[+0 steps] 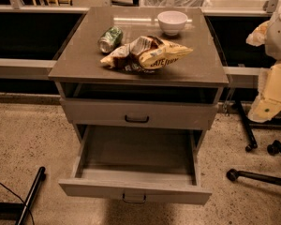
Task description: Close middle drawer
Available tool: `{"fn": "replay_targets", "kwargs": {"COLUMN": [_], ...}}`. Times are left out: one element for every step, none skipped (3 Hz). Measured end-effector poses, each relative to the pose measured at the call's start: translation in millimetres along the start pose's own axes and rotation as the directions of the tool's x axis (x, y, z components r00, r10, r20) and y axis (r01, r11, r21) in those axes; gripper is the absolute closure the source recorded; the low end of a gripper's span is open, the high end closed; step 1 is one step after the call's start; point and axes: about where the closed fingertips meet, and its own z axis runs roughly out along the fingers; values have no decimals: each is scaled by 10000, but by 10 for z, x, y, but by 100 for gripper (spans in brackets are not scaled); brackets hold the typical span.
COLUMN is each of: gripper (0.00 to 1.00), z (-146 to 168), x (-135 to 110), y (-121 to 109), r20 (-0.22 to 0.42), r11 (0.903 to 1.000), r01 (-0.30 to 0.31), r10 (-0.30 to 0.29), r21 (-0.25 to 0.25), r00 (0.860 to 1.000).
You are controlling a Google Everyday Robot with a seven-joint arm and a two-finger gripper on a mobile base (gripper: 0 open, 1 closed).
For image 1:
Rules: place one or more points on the grey drawer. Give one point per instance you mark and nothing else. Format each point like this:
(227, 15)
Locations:
(123, 113)
(137, 165)

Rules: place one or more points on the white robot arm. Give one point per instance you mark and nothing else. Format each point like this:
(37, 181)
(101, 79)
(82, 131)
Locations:
(267, 103)

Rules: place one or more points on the grey drawer cabinet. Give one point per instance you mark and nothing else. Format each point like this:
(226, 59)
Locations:
(198, 78)

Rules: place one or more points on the grey top drawer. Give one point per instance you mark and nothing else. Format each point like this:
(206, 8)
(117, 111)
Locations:
(123, 113)

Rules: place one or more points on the yellow chip bag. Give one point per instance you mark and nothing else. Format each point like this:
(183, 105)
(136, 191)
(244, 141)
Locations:
(145, 54)

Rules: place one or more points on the green soda can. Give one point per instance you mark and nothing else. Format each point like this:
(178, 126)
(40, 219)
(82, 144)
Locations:
(110, 39)

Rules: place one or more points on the white bowl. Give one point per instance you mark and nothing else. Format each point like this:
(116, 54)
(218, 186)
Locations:
(172, 22)

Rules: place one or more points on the grey railing beam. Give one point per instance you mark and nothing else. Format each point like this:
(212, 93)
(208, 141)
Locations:
(26, 69)

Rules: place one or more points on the black wheeled base legs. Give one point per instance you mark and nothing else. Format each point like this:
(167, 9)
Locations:
(259, 162)

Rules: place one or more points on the black stand leg left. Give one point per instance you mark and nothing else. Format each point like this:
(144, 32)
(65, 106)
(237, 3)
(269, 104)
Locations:
(19, 211)

